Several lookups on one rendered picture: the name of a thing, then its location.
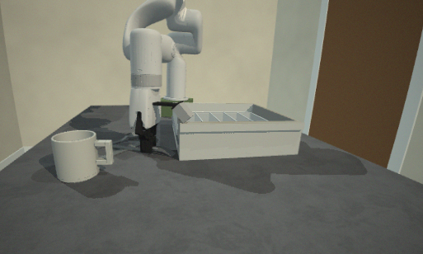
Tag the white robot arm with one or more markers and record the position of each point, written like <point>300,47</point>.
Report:
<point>148,49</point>

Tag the off-white mug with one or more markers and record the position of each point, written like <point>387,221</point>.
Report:
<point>77,161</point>

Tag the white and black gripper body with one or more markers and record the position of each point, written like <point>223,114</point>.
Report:
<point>142,99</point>

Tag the beige open-top drawer box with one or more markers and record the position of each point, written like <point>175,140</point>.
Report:
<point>280,135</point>

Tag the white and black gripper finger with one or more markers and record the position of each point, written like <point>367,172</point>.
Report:
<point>146,143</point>
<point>154,132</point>

